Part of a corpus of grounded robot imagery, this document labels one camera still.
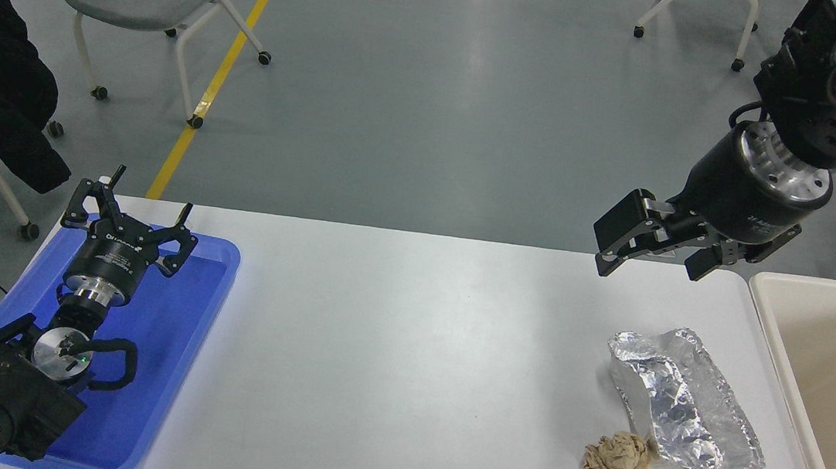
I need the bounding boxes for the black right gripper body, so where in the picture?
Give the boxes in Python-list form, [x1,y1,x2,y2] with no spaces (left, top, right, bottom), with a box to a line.
[667,122,836,272]

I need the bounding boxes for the white chair legs with casters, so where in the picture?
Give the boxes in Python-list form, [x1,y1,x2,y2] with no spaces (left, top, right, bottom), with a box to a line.
[630,0,763,75]

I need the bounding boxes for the silver foil plate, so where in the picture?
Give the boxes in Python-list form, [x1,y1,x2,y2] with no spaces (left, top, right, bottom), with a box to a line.
[594,321,778,469]

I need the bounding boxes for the blue plastic tray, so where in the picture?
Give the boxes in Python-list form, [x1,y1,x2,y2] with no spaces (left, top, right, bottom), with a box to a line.
[0,204,244,469]

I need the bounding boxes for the crumpled tan paper ball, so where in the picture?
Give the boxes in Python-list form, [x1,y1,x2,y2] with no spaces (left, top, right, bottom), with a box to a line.
[580,427,656,469]

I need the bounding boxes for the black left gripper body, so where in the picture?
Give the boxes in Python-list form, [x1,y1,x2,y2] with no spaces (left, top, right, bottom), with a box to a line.
[69,213,165,294]

